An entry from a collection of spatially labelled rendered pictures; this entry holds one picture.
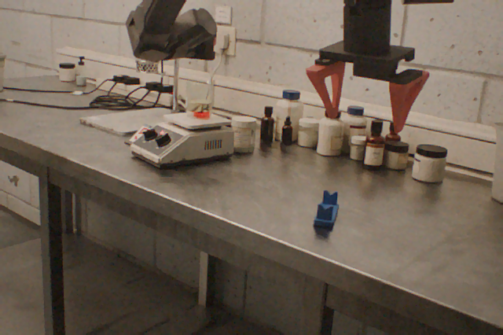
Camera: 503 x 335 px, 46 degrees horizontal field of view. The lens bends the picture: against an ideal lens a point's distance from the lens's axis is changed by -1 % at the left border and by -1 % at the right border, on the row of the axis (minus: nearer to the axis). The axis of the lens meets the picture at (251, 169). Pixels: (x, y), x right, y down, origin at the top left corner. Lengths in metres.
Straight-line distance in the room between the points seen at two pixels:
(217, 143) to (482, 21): 0.66
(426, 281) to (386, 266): 0.06
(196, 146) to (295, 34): 0.55
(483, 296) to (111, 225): 1.84
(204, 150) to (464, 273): 0.64
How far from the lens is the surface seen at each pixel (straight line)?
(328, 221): 1.02
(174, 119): 1.35
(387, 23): 0.73
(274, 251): 0.96
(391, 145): 1.40
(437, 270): 0.93
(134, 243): 2.40
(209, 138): 1.32
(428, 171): 1.34
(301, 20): 1.71
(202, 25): 1.14
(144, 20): 1.08
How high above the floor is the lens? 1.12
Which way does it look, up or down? 17 degrees down
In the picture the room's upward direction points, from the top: 4 degrees clockwise
